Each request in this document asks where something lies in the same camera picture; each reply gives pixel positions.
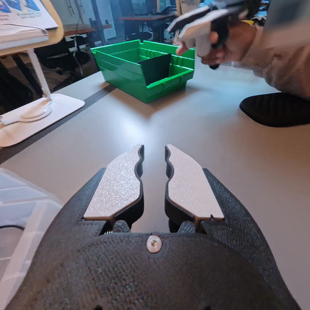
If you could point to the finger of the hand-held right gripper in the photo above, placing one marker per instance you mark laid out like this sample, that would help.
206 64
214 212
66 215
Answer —
203 23
189 18

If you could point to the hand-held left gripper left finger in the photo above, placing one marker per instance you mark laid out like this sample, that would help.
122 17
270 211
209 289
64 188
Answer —
116 189

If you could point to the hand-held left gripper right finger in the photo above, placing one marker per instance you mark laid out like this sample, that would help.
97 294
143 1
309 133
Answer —
193 189

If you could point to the green plastic bin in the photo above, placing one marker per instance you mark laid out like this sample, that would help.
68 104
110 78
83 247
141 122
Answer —
121 75

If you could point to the clear plastic storage box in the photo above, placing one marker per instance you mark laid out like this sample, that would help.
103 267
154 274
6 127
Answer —
24 198

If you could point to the person's right forearm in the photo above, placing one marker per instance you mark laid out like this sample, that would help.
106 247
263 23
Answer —
278 70

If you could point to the person's right hand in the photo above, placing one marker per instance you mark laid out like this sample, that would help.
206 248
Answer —
235 46

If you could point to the brown office desk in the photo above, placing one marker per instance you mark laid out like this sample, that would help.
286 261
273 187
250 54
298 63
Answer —
145 17

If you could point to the black bin divider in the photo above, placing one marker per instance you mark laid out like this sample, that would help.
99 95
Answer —
155 70

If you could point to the white document stand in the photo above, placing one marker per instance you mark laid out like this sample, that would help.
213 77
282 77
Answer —
60 106

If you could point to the printed instruction sheet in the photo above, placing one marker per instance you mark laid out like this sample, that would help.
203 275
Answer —
36 12

